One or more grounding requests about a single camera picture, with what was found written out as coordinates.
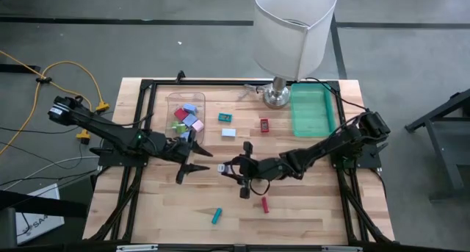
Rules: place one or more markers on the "silver metal bracket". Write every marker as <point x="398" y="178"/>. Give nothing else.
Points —
<point x="341" y="249"/>
<point x="136" y="248"/>

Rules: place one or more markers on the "pale blue flat box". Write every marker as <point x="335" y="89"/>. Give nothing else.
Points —
<point x="228" y="132"/>

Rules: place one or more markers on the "black aluminium table frame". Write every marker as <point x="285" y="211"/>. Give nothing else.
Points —
<point x="220" y="82"/>

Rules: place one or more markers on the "red small rectangular block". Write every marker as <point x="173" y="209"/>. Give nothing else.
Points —
<point x="264" y="204"/>

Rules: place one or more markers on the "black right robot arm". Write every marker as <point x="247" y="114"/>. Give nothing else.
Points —
<point x="323" y="149"/>

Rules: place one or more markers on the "pink wall charger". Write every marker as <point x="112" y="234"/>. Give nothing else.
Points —
<point x="197" y="125"/>

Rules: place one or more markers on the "translucent green wall charger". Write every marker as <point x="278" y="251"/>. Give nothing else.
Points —
<point x="173" y="124"/>

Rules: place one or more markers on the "black clamp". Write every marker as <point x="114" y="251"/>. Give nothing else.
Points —
<point x="180" y="76"/>

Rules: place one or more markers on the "red digital clock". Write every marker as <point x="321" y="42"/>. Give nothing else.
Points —
<point x="264" y="125"/>

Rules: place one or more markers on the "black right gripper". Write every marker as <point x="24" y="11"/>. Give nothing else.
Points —
<point x="251" y="169"/>

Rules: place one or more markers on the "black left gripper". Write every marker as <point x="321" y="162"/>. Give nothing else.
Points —
<point x="174" y="149"/>

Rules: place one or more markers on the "blue slim wall charger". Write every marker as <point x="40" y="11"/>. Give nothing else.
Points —
<point x="190" y="108"/>

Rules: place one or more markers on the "teal digital clock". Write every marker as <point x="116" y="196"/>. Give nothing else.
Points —
<point x="225" y="117"/>
<point x="216" y="215"/>

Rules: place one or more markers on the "clear plastic tray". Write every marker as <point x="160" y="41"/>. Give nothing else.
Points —
<point x="172" y="101"/>

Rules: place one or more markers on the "black beam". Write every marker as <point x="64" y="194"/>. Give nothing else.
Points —
<point x="44" y="207"/>

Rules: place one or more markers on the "red wall charger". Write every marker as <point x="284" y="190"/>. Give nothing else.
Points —
<point x="181" y="114"/>

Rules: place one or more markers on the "black metal stand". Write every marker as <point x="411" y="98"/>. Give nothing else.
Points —
<point x="446" y="153"/>

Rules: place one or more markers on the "white printed sign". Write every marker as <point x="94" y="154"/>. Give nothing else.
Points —
<point x="40" y="222"/>

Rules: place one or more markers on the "light blue cube charger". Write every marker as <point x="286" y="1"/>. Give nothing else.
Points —
<point x="185" y="135"/>
<point x="190" y="120"/>

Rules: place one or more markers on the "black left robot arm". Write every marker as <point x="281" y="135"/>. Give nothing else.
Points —
<point x="110" y="130"/>

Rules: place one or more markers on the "green plastic tray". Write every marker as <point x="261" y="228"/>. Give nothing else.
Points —
<point x="312" y="108"/>

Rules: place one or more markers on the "white shade table lamp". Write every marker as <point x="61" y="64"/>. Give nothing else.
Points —
<point x="290" y="31"/>

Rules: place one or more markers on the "clear plastic bag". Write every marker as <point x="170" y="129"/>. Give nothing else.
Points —
<point x="246" y="94"/>

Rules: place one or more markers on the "black floor bar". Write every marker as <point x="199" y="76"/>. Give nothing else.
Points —
<point x="18" y="68"/>

